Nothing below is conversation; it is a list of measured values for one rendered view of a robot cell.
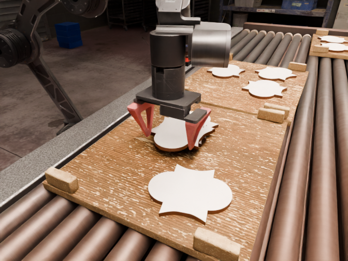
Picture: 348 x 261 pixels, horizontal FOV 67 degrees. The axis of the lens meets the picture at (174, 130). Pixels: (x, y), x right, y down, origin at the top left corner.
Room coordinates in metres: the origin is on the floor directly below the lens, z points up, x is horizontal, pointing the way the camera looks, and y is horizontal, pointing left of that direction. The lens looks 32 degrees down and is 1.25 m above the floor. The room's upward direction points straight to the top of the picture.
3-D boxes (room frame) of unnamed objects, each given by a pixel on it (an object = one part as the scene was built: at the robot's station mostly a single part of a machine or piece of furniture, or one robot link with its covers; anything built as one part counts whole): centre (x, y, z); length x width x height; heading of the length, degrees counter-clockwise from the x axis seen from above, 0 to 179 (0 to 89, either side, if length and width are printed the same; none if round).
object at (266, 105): (0.58, -0.25, 0.95); 0.06 x 0.02 x 0.03; 61
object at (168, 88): (0.43, 0.01, 1.08); 0.10 x 0.07 x 0.07; 61
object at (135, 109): (0.45, 0.04, 1.00); 0.07 x 0.07 x 0.09; 61
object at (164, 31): (0.43, 0.00, 1.14); 0.07 x 0.06 x 0.07; 81
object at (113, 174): (0.44, -0.02, 0.93); 0.41 x 0.35 x 0.02; 153
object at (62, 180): (0.33, 0.18, 0.95); 0.06 x 0.02 x 0.03; 63
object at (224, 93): (0.81, -0.23, 0.93); 0.41 x 0.35 x 0.02; 151
